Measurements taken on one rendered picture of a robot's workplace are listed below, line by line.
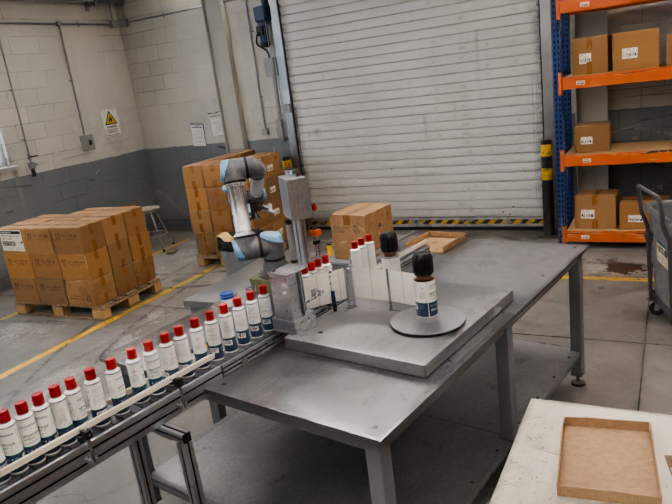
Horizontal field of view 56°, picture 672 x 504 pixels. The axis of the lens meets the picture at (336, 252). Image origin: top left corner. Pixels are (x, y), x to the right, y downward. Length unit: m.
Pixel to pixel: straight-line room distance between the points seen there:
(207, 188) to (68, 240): 1.68
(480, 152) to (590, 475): 5.60
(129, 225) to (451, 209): 3.54
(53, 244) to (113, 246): 0.52
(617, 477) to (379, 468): 0.68
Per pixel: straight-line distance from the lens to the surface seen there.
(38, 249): 6.48
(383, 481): 2.10
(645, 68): 6.19
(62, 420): 2.20
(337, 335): 2.58
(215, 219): 7.08
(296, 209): 2.85
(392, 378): 2.31
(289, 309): 2.61
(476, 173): 7.24
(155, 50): 9.44
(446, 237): 4.00
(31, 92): 8.70
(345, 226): 3.63
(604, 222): 6.46
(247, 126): 8.60
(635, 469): 1.92
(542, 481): 1.85
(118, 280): 6.33
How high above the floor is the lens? 1.89
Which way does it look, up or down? 16 degrees down
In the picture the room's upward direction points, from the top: 8 degrees counter-clockwise
